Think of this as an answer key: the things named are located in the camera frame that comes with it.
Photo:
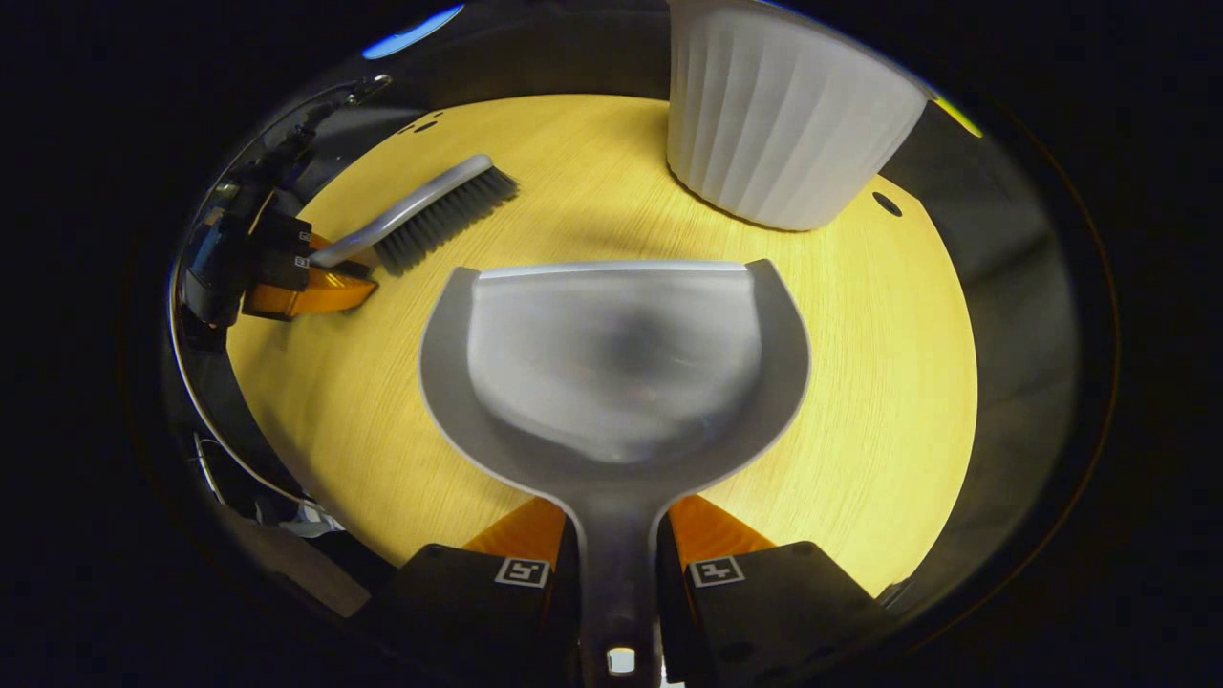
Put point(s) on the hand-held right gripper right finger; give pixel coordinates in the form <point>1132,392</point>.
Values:
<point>774,602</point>

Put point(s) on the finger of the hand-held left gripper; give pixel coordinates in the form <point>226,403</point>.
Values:
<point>306,294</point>
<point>282,231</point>

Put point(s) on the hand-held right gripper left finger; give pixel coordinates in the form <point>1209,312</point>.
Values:
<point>468,602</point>

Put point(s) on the small grey broom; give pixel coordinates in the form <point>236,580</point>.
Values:
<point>430,210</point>

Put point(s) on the grey plastic dustpan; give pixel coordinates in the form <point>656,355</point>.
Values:
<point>611,382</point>

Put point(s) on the white ribbed garbage bin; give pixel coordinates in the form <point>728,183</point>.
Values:
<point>774,124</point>

